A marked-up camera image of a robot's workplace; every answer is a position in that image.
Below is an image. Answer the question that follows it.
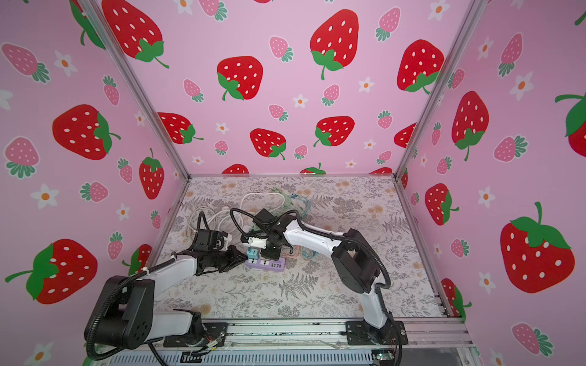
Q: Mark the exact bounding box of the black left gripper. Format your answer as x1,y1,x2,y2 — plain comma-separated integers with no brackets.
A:
208,245,249,271

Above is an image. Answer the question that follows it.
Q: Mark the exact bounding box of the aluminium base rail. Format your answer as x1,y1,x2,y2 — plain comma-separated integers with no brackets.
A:
103,318,482,365

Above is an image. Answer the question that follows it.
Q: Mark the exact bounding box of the aluminium corner post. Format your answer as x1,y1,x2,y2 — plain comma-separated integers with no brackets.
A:
77,0,191,181
395,0,488,181

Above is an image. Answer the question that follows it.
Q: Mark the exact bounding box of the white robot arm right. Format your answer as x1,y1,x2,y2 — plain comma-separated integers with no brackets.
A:
255,211,402,347

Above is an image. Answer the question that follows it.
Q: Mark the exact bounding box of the white power strip cord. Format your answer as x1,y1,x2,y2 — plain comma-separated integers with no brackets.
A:
185,191,285,243

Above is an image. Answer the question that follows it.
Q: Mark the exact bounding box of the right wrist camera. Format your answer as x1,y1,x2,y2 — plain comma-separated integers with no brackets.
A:
241,209,280,249

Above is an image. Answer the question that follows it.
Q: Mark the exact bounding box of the aluminium corner post left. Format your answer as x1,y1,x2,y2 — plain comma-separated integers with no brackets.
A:
77,0,191,181

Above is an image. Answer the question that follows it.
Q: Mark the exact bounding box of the tangled coloured cable pile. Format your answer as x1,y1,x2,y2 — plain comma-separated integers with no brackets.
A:
269,187,317,262

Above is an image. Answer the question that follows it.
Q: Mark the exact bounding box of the purple power strip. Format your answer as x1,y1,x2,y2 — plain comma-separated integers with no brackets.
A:
244,258,285,273

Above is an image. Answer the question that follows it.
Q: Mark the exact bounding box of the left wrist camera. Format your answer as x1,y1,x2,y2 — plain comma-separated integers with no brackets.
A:
190,229,230,253

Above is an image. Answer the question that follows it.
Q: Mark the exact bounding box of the aluminium corner post right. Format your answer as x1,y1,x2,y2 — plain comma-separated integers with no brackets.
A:
395,0,488,181

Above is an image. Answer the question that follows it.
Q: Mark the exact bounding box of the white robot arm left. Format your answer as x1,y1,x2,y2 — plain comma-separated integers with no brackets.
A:
84,245,247,364

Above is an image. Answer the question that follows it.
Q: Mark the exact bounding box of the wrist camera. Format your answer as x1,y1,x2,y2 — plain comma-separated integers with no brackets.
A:
190,229,230,253
241,209,280,249

